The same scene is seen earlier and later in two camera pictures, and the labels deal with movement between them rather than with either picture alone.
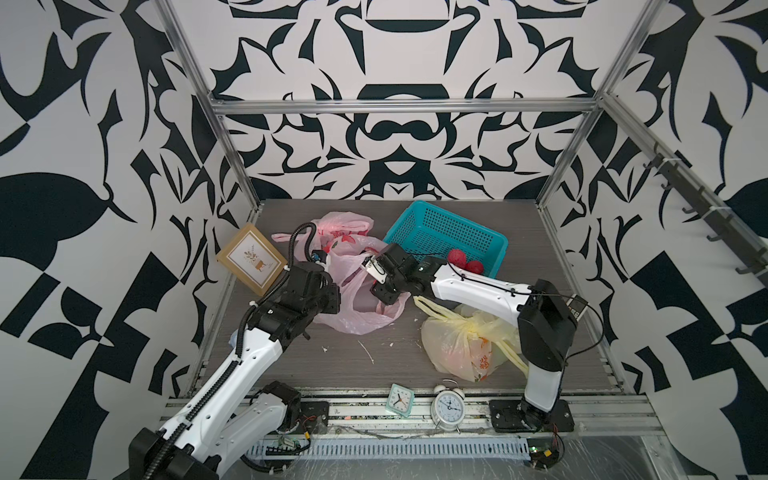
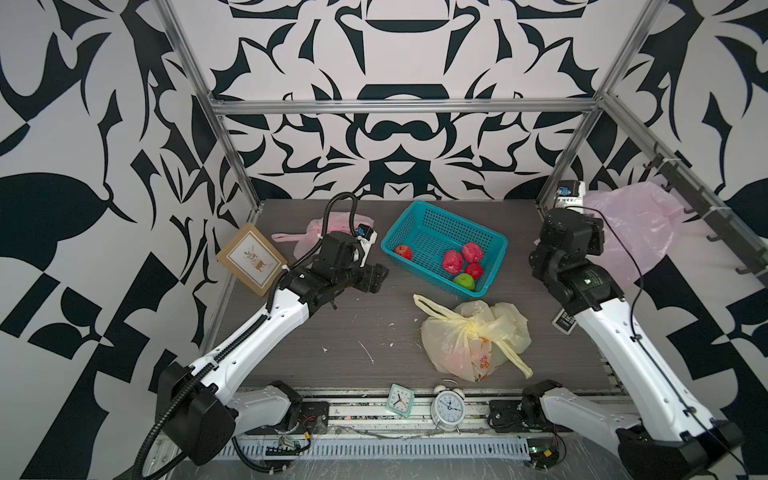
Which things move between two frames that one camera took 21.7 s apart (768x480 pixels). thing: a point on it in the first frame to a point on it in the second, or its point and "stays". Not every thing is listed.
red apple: [458, 258] stays
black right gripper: [380, 293] to [599, 228]
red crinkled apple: [474, 266] to [472, 252]
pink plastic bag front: [360, 309] to [638, 222]
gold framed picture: [253, 259] stays
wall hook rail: [726, 225] stays
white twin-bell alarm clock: [448, 405] stays
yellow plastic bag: [469, 343] stays
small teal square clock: [400, 399] stays
